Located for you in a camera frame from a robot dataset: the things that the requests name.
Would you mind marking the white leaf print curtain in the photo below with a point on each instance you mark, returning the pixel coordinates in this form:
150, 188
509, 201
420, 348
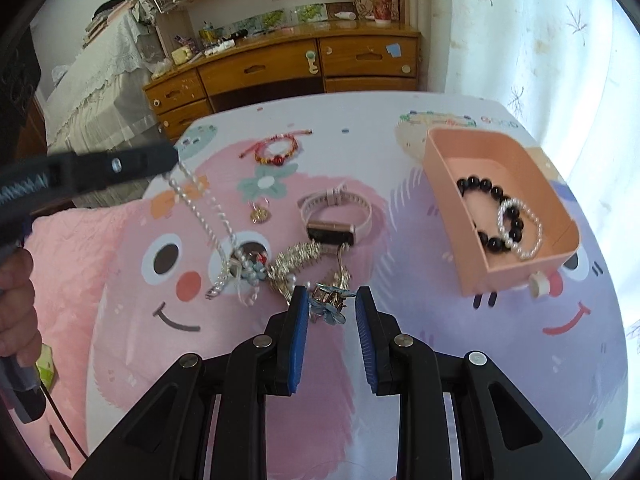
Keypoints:
525, 35

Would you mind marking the pink quilted blanket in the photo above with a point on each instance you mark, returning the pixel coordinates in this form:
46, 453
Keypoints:
75, 260

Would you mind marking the pink smartwatch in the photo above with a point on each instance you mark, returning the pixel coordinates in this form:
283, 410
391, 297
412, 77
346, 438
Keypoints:
330, 232

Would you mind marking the white lace cover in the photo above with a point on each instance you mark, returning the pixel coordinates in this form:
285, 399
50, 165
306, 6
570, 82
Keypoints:
100, 75

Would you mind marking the person's left hand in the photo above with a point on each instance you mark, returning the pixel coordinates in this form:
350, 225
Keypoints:
17, 305

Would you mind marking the white tube bottle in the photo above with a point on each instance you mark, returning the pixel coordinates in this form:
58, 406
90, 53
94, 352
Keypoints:
345, 16

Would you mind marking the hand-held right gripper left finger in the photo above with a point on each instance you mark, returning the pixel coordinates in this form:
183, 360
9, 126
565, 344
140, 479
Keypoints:
299, 340

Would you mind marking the wooden desk with drawers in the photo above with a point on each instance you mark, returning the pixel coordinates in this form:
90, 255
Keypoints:
260, 67

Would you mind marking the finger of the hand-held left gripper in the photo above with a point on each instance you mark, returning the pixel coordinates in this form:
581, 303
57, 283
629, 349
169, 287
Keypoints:
116, 165

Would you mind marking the red patterned cup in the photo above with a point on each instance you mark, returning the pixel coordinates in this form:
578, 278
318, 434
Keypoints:
382, 7

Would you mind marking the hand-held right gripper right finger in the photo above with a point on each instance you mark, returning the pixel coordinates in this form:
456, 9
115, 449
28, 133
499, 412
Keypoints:
364, 340

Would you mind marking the gold coin pendant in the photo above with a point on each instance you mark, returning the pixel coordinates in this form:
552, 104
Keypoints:
261, 216

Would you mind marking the stack of books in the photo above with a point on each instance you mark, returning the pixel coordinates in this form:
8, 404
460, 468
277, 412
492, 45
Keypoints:
100, 25

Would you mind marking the pink plastic box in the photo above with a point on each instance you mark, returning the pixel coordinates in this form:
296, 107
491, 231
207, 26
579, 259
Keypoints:
480, 165

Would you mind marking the brown wooden cabinet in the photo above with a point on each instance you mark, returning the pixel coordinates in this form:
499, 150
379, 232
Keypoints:
37, 125

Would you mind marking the green packet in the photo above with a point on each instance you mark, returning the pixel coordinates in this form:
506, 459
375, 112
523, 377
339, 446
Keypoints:
46, 367

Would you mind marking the yellow box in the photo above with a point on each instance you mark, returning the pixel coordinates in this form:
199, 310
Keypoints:
182, 55

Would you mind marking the black hat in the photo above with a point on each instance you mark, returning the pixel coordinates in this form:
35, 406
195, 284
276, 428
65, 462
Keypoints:
110, 6

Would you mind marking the blue flower hair clip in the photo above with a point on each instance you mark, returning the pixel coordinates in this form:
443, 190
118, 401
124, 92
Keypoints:
327, 305

